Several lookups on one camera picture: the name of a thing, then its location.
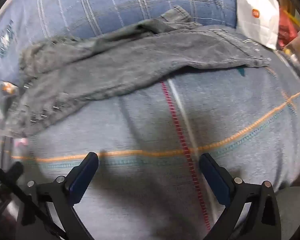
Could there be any grey striped bed blanket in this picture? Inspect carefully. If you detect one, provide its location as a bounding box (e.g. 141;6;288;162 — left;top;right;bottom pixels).
5;25;300;240

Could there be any red plastic packet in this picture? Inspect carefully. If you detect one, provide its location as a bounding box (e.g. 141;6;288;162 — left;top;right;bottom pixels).
277;7;300;48

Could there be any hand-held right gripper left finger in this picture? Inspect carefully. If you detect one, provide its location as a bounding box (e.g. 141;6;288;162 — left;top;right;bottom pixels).
15;152;99;240

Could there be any white paper bag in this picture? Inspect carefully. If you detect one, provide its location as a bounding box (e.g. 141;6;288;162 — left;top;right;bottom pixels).
236;0;280;50

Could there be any black cable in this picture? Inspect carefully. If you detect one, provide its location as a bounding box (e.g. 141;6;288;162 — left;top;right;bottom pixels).
0;159;68;240

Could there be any grey denim garment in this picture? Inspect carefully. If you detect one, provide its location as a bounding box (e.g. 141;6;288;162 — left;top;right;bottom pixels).
9;5;270;138

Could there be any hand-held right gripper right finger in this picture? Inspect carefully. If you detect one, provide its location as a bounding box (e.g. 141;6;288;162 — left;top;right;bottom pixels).
199;153;282;240

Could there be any floral printed cloth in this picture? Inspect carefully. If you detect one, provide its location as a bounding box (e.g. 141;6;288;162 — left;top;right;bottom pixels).
0;76;28;150

